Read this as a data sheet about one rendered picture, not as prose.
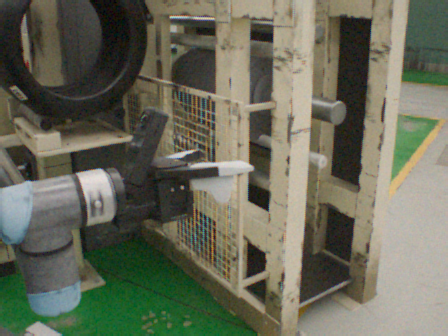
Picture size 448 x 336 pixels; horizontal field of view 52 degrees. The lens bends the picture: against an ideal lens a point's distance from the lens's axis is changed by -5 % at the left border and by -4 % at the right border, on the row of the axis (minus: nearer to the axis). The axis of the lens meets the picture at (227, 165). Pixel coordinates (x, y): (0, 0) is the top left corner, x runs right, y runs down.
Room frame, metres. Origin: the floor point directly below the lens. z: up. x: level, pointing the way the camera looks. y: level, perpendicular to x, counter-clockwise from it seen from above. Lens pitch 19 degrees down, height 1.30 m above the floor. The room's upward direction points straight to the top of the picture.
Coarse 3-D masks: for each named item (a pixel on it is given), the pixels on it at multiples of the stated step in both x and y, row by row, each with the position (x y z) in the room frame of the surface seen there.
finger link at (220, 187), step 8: (240, 160) 0.67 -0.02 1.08; (224, 168) 0.64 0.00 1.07; (232, 168) 0.65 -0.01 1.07; (240, 168) 0.65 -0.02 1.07; (248, 168) 0.66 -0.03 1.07; (224, 176) 0.65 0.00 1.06; (232, 176) 0.65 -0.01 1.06; (192, 184) 0.65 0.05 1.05; (200, 184) 0.65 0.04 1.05; (208, 184) 0.65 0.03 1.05; (216, 184) 0.65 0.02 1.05; (224, 184) 0.65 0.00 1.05; (216, 192) 0.65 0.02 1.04; (224, 192) 0.65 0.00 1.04; (216, 200) 0.65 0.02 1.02; (224, 200) 0.65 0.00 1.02
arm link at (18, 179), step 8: (0, 144) 0.65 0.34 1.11; (0, 152) 0.64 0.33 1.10; (0, 160) 0.64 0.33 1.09; (8, 160) 0.65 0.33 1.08; (0, 168) 0.63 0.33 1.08; (8, 168) 0.64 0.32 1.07; (16, 168) 0.67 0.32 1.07; (0, 176) 0.63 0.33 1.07; (8, 176) 0.64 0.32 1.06; (16, 176) 0.65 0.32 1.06; (0, 184) 0.63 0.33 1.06; (8, 184) 0.64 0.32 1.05; (16, 184) 0.65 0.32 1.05
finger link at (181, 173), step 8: (176, 168) 0.64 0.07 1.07; (184, 168) 0.64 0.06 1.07; (192, 168) 0.64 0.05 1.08; (200, 168) 0.63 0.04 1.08; (208, 168) 0.64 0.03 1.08; (216, 168) 0.64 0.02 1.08; (168, 176) 0.63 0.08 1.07; (176, 176) 0.63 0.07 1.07; (184, 176) 0.63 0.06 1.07; (192, 176) 0.63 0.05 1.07; (200, 176) 0.64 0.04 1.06; (208, 176) 0.64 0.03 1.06; (216, 176) 0.64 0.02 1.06
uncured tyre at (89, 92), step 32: (0, 0) 1.54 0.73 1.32; (32, 0) 1.56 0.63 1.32; (96, 0) 1.98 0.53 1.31; (128, 0) 1.77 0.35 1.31; (0, 32) 1.52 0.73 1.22; (128, 32) 1.96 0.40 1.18; (0, 64) 1.52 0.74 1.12; (96, 64) 1.97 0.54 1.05; (128, 64) 1.75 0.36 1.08; (32, 96) 1.55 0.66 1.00; (64, 96) 1.62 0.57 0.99; (96, 96) 1.68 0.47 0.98
